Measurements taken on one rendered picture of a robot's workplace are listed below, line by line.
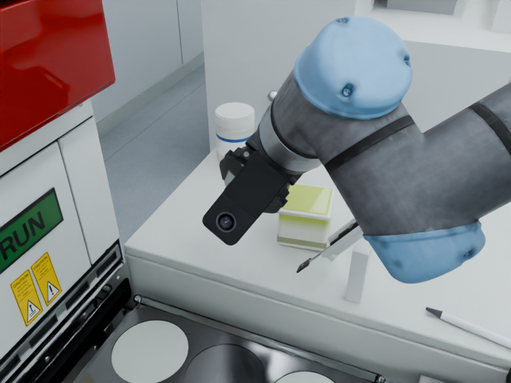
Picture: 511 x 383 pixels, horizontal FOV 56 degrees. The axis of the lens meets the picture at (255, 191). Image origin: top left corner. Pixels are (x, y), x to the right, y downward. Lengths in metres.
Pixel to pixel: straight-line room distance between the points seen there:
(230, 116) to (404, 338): 0.46
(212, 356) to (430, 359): 0.27
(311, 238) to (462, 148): 0.38
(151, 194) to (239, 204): 2.04
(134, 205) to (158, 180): 0.24
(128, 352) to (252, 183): 0.31
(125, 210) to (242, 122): 1.66
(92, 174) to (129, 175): 2.05
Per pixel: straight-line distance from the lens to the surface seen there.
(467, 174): 0.35
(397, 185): 0.35
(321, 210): 0.67
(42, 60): 0.49
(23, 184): 0.57
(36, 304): 0.64
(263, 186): 0.49
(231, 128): 0.85
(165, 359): 0.67
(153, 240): 0.74
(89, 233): 0.67
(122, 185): 2.63
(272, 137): 0.43
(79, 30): 0.52
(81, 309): 0.70
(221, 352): 0.67
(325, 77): 0.33
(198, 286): 0.71
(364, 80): 0.33
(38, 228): 0.59
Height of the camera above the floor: 1.44
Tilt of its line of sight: 35 degrees down
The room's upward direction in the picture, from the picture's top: straight up
